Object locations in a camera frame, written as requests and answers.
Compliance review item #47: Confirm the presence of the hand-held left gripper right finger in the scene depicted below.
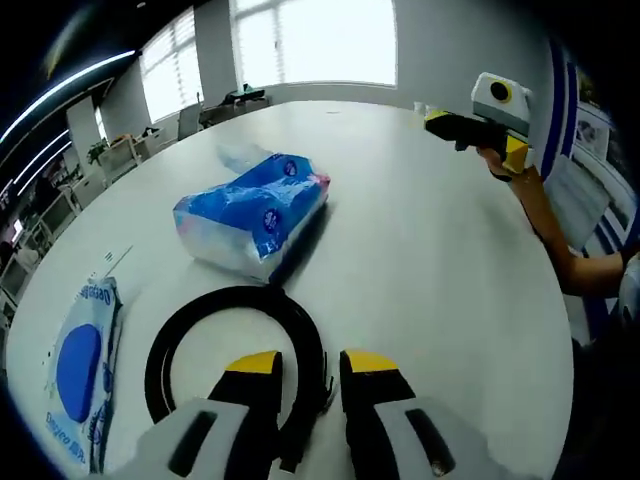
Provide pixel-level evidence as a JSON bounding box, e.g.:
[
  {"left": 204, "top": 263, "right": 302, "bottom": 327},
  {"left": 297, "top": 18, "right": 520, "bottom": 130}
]
[{"left": 339, "top": 348, "right": 499, "bottom": 480}]

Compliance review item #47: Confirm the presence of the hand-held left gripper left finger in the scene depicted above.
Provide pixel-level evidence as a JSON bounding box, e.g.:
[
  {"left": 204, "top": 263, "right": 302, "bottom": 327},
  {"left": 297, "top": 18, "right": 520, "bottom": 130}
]
[{"left": 134, "top": 349, "right": 284, "bottom": 480}]

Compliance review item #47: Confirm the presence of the blue wet wipes packet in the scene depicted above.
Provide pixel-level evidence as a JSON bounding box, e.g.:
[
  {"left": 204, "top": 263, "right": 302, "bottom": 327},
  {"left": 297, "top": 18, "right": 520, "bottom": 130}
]
[{"left": 47, "top": 273, "right": 125, "bottom": 476}]

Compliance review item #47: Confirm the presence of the blue tissue pack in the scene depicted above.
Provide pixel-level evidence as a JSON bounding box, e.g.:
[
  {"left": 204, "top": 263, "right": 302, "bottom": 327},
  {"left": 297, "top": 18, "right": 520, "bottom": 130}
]
[{"left": 172, "top": 143, "right": 333, "bottom": 285}]

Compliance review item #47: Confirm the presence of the group of white office chairs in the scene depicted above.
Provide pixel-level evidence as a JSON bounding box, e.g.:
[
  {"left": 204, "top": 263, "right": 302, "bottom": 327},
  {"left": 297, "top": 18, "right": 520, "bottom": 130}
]
[{"left": 0, "top": 105, "right": 201, "bottom": 321}]

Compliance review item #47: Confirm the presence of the person's right hand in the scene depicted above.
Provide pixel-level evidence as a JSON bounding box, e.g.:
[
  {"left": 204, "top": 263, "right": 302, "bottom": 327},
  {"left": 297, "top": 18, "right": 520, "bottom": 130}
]
[{"left": 477, "top": 146, "right": 517, "bottom": 185}]

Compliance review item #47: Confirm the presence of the person's white shirt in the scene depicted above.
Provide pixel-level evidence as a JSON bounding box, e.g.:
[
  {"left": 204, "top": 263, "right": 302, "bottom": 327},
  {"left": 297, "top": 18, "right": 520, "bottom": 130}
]
[{"left": 617, "top": 249, "right": 640, "bottom": 326}]

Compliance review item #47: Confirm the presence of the window with white blinds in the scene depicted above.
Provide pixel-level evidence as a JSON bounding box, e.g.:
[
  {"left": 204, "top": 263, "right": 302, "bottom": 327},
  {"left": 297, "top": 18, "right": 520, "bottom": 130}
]
[
  {"left": 233, "top": 0, "right": 400, "bottom": 87},
  {"left": 138, "top": 8, "right": 199, "bottom": 125}
]

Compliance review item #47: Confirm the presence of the dark bag with teal item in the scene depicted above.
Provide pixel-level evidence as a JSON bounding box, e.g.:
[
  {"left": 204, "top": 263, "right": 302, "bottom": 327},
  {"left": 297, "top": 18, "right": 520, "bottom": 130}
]
[{"left": 219, "top": 83, "right": 271, "bottom": 107}]

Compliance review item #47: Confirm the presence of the potted green plant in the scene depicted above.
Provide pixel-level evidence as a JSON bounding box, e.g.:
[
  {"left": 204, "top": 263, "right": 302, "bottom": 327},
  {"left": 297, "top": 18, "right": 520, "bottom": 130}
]
[{"left": 87, "top": 139, "right": 110, "bottom": 167}]

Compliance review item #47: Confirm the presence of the long ceiling light strip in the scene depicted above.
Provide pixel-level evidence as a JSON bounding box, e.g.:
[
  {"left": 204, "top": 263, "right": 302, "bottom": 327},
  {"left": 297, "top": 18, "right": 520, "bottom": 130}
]
[{"left": 0, "top": 48, "right": 137, "bottom": 146}]

